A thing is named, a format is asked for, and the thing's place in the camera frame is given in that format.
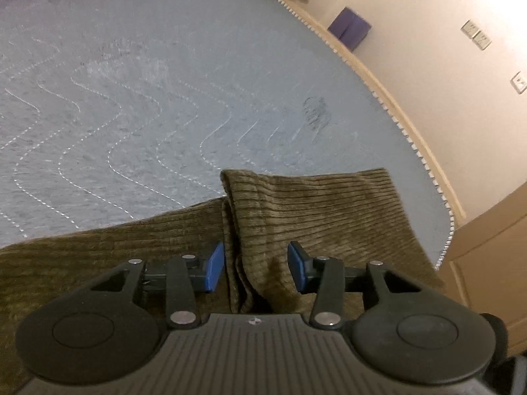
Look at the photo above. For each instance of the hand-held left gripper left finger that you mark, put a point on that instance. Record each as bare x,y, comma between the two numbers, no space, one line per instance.
215,266

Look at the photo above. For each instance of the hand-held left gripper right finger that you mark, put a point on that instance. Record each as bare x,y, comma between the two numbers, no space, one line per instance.
295,267

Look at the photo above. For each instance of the purple box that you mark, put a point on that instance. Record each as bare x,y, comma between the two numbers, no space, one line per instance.
350,28

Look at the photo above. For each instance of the white wall socket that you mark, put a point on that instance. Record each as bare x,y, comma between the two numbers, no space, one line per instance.
470,27
482,41
519,82

